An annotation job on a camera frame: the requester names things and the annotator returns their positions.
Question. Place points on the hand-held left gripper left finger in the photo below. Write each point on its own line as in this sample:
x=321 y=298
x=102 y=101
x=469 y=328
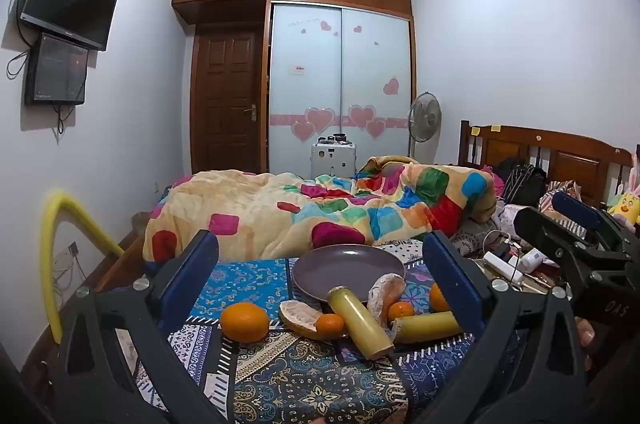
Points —
x=192 y=276

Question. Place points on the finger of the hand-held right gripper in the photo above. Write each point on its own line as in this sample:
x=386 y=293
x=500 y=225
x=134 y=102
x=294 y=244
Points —
x=575 y=206
x=555 y=234

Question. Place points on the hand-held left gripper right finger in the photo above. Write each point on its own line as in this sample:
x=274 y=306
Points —
x=450 y=276

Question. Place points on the medium orange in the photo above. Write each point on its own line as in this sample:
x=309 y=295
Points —
x=437 y=299

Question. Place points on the peeled sugarcane piece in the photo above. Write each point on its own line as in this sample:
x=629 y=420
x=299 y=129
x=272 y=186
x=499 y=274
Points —
x=427 y=326
x=361 y=324

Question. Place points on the small tangerine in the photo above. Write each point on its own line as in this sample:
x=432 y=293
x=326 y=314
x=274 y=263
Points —
x=401 y=310
x=330 y=325

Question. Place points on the peeled pomelo segment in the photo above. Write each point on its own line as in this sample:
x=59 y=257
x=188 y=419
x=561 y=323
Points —
x=299 y=315
x=384 y=296

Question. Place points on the large orange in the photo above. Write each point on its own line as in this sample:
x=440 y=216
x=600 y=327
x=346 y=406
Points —
x=245 y=321

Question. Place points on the person's right hand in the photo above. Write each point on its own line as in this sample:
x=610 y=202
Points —
x=585 y=335

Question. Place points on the white bottle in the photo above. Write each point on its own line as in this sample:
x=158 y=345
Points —
x=532 y=259

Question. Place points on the grey printed pillow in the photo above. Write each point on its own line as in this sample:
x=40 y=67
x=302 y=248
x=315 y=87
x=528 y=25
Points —
x=475 y=236

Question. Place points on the wooden bed headboard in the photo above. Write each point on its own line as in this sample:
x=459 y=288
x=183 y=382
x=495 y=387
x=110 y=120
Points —
x=565 y=159

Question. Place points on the yellow plush toy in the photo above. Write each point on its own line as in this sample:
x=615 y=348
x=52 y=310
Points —
x=627 y=209

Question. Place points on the white power strip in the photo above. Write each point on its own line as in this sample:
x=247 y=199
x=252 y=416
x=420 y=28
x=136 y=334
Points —
x=502 y=266

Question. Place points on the black backpack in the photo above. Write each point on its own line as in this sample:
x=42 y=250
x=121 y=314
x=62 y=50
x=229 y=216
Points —
x=522 y=181

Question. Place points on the white printed cloth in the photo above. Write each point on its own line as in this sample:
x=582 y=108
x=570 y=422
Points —
x=400 y=246

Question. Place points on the colourful checked blanket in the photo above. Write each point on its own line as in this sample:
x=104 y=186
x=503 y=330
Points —
x=250 y=214

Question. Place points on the yellow foam tube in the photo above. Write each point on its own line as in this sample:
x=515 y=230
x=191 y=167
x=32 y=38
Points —
x=50 y=254

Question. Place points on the patterned patchwork cloth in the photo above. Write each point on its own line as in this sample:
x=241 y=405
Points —
x=300 y=379

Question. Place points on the white appliance with knobs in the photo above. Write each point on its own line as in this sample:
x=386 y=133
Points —
x=332 y=161

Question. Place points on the standing fan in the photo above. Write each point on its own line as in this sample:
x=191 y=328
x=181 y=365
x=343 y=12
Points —
x=425 y=114

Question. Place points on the brown wooden door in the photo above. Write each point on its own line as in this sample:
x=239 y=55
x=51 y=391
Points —
x=225 y=104

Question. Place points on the group of small dark jars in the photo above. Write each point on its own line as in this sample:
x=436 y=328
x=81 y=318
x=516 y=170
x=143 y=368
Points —
x=340 y=137

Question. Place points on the frosted sliding wardrobe door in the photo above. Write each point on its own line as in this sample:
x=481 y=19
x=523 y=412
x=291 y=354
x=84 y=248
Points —
x=305 y=79
x=375 y=69

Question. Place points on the small black monitor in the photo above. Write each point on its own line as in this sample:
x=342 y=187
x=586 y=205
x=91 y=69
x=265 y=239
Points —
x=57 y=69

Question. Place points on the wall socket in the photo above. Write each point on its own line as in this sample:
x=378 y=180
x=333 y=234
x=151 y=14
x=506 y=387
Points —
x=73 y=249

